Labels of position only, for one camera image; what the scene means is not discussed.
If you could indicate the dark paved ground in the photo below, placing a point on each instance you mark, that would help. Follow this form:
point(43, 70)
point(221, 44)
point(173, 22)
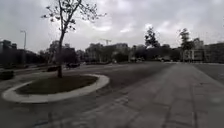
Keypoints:
point(213, 71)
point(130, 71)

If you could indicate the pale curved kerb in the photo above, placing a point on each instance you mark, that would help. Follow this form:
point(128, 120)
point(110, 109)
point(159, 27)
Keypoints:
point(101, 81)

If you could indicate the construction crane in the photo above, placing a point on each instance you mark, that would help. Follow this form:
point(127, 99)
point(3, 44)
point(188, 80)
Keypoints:
point(106, 41)

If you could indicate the dark vehicle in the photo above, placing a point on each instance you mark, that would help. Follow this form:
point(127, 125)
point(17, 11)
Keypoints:
point(72, 65)

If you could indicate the leafy tree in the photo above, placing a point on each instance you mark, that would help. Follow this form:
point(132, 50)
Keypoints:
point(151, 39)
point(185, 41)

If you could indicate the bare tree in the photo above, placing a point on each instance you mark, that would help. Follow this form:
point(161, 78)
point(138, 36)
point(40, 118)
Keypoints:
point(60, 50)

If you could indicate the planting bed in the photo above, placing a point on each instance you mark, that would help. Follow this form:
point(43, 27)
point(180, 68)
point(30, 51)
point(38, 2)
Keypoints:
point(56, 85)

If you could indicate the grey stone paved ground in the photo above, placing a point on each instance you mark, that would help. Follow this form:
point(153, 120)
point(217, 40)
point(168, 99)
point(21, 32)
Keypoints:
point(173, 100)

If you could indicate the street lamp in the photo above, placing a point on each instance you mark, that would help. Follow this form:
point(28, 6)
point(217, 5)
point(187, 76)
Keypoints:
point(24, 40)

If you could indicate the dark hedge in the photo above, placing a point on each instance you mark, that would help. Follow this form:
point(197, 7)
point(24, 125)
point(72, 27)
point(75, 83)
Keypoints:
point(6, 75)

